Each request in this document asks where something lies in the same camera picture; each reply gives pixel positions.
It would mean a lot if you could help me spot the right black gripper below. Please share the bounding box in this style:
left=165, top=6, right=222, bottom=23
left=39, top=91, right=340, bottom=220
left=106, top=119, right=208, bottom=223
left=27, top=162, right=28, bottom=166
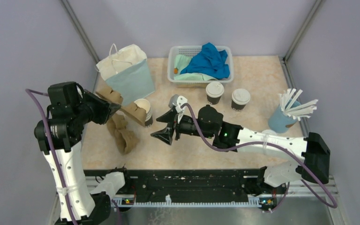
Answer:
left=151, top=109, right=214, bottom=145

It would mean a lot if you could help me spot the stack of paper cups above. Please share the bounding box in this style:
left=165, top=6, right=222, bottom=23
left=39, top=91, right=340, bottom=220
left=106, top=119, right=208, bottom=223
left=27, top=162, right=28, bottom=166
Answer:
left=135, top=98, right=153, bottom=127

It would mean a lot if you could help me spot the paper coffee cup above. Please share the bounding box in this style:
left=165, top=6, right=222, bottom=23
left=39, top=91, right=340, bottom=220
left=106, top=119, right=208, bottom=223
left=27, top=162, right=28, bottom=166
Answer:
left=207, top=95, right=221, bottom=105
left=231, top=101, right=246, bottom=112

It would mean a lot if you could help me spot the white lid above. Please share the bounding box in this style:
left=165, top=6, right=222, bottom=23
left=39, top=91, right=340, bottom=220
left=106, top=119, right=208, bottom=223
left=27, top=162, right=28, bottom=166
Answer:
left=205, top=81, right=225, bottom=98
left=232, top=89, right=251, bottom=105

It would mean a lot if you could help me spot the brown cardboard cup carrier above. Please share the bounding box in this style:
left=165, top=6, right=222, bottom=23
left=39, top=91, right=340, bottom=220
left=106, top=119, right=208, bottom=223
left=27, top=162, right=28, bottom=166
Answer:
left=106, top=114, right=140, bottom=155

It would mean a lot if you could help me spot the stack of white lids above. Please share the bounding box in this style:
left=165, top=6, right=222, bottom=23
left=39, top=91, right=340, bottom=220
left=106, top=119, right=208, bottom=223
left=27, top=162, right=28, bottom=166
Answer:
left=262, top=129, right=278, bottom=136

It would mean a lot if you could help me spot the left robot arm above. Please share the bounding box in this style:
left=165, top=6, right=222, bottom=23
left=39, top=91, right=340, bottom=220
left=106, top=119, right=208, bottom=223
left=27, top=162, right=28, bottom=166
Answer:
left=34, top=82, right=132, bottom=225

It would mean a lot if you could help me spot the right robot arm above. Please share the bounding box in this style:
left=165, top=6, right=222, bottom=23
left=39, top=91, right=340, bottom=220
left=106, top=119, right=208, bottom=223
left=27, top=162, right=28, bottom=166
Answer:
left=151, top=103, right=330, bottom=193

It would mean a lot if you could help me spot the pale blue paper bag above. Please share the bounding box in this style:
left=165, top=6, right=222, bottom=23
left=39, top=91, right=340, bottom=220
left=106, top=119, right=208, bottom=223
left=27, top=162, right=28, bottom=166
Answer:
left=96, top=44, right=156, bottom=105

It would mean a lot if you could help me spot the white plastic basket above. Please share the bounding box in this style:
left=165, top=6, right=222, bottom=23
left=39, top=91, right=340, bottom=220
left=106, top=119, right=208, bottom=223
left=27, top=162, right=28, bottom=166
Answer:
left=167, top=45, right=235, bottom=88

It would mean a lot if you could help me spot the mint green cloth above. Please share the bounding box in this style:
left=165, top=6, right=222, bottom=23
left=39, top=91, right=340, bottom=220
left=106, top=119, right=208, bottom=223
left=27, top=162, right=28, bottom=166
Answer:
left=173, top=54, right=217, bottom=81

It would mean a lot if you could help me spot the blue cloth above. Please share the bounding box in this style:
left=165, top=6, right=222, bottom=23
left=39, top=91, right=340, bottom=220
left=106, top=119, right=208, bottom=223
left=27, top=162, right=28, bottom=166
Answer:
left=180, top=43, right=230, bottom=80

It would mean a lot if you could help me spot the blue straw holder cup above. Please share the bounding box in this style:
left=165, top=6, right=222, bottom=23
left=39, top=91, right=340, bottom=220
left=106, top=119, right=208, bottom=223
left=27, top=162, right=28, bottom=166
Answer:
left=268, top=105, right=298, bottom=134

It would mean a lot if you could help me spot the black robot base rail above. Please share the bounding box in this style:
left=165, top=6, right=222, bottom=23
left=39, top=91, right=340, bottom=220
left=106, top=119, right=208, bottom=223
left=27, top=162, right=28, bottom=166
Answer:
left=83, top=167, right=323, bottom=209

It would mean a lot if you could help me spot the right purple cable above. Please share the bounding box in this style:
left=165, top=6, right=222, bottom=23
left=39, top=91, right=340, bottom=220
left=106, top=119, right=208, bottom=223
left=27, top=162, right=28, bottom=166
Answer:
left=181, top=103, right=338, bottom=209

